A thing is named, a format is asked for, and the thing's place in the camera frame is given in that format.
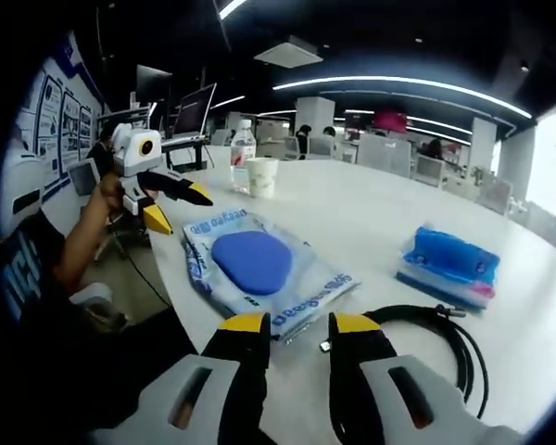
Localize black cable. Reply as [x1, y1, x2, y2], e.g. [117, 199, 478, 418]
[322, 303, 490, 445]

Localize large silver laptop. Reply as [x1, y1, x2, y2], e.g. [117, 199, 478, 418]
[161, 83, 218, 145]

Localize ceiling air conditioner unit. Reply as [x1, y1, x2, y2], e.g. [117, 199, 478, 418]
[253, 40, 324, 70]

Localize white paper cup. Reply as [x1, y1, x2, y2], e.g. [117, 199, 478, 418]
[245, 157, 279, 199]

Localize blue white wall posters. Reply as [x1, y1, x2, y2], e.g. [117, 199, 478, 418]
[22, 32, 103, 186]

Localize white chest-worn device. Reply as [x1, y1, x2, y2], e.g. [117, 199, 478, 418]
[2, 152, 45, 233]

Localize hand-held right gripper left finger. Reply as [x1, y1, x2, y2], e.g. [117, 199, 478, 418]
[135, 311, 273, 445]

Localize ceiling light strip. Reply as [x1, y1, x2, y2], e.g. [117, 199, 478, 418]
[217, 0, 246, 19]
[272, 76, 534, 120]

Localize black monitor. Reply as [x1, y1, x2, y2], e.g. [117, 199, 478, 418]
[135, 64, 172, 106]

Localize red hanging screen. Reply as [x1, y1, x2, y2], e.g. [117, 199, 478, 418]
[373, 108, 408, 134]

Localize group of white office chairs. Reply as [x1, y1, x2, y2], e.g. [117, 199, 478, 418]
[259, 133, 515, 214]

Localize person's left hand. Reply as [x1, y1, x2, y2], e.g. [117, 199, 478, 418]
[90, 171, 125, 215]

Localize clear plastic water bottle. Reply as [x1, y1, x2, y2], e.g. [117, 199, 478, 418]
[230, 119, 257, 194]

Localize white office chair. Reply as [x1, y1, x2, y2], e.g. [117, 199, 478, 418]
[68, 157, 99, 198]

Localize person's own body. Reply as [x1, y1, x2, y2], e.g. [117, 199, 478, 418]
[0, 217, 200, 445]

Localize white table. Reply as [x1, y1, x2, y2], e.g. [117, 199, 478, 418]
[145, 157, 556, 445]

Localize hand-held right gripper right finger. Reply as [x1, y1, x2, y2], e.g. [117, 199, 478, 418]
[328, 311, 469, 445]

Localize blue tissue pack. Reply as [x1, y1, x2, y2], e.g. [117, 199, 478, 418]
[395, 224, 500, 311]

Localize bright window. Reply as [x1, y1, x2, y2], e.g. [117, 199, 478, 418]
[525, 106, 556, 219]

